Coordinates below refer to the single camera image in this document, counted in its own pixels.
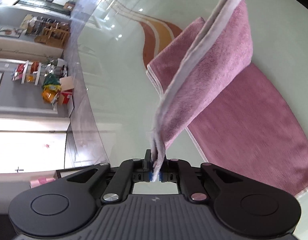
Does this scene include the white door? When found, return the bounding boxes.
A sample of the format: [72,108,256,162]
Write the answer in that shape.
[0,119,70,173]

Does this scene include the framed picture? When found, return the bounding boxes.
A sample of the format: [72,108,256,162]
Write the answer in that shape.
[0,26,21,38]

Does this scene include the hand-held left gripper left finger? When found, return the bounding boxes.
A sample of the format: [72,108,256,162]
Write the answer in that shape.
[66,149,153,204]

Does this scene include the brown cardboard box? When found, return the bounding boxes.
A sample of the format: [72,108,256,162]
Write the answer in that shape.
[59,76,75,92]

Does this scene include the green bag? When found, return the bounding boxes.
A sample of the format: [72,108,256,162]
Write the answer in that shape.
[43,73,62,91]

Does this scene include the red box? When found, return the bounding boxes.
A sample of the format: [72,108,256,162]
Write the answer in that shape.
[57,91,74,106]

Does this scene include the pink towel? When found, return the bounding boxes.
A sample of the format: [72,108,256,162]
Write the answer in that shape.
[146,0,308,199]

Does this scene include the pink gift box with bow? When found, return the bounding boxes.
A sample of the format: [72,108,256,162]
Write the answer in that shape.
[29,177,56,188]

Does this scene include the white snack shelf rack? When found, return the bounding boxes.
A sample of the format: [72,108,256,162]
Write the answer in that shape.
[12,60,42,84]

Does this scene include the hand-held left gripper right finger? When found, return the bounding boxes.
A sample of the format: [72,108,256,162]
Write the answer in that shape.
[159,158,245,202]

